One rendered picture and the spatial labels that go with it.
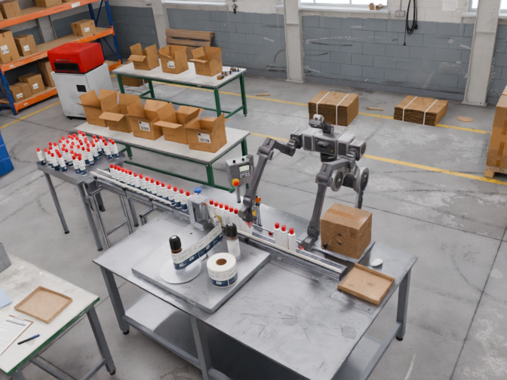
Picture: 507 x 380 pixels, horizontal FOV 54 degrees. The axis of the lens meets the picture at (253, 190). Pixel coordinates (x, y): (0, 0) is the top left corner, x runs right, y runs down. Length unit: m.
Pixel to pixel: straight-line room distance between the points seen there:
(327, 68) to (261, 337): 6.81
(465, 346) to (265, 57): 7.02
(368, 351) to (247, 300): 1.03
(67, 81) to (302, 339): 6.80
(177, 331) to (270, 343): 1.22
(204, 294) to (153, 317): 0.99
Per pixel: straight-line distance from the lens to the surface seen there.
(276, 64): 9.87
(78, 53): 8.66
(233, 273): 3.46
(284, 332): 3.23
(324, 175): 3.36
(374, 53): 8.92
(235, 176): 3.73
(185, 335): 4.16
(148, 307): 4.47
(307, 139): 3.96
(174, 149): 5.66
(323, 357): 3.10
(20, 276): 4.31
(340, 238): 3.66
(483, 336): 4.51
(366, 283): 3.54
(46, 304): 3.94
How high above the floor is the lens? 3.21
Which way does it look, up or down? 31 degrees down
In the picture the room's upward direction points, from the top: 6 degrees counter-clockwise
